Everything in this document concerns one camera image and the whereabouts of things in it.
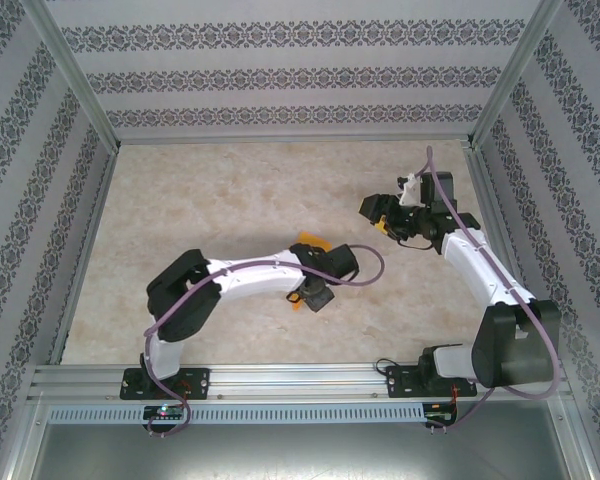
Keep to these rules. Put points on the orange paper sheet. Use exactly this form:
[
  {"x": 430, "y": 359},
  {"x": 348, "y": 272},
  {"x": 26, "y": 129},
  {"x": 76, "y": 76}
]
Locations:
[{"x": 315, "y": 240}]

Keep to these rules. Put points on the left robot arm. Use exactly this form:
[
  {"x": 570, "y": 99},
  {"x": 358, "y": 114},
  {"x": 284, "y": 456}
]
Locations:
[{"x": 260, "y": 285}]

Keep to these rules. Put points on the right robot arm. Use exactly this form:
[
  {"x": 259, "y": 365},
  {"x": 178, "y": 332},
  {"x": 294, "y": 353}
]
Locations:
[{"x": 467, "y": 272}]

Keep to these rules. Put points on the right controller board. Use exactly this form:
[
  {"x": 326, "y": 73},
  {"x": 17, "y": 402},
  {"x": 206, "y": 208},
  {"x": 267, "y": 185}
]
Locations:
[{"x": 437, "y": 415}]

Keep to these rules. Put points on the controller board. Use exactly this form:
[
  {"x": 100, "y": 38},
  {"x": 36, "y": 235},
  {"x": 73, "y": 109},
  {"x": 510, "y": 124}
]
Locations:
[
  {"x": 162, "y": 411},
  {"x": 437, "y": 415}
]

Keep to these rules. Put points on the left controller board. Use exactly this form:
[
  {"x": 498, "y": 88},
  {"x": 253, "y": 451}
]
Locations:
[{"x": 162, "y": 411}]

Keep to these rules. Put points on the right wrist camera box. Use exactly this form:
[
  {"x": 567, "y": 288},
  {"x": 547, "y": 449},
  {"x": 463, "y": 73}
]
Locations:
[{"x": 410, "y": 192}]

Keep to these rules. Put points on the aluminium side rail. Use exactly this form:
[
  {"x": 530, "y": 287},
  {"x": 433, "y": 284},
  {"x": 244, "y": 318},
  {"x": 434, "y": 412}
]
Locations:
[
  {"x": 491, "y": 190},
  {"x": 87, "y": 250}
]

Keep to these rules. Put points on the aluminium mounting rail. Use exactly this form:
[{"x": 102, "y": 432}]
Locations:
[{"x": 290, "y": 382}]

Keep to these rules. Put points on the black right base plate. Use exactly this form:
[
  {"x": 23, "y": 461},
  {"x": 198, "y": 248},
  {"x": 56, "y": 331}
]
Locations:
[{"x": 397, "y": 382}]

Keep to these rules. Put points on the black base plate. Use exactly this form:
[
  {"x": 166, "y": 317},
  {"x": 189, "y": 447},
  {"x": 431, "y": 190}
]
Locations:
[
  {"x": 200, "y": 382},
  {"x": 397, "y": 382}
]

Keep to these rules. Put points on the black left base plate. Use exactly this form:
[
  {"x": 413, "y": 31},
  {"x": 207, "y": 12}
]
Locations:
[{"x": 200, "y": 382}]

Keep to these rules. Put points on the aluminium frame post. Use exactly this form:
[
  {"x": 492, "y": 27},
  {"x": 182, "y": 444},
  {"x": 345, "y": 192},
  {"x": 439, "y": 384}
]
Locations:
[
  {"x": 577, "y": 435},
  {"x": 75, "y": 70},
  {"x": 25, "y": 435},
  {"x": 515, "y": 70}
]

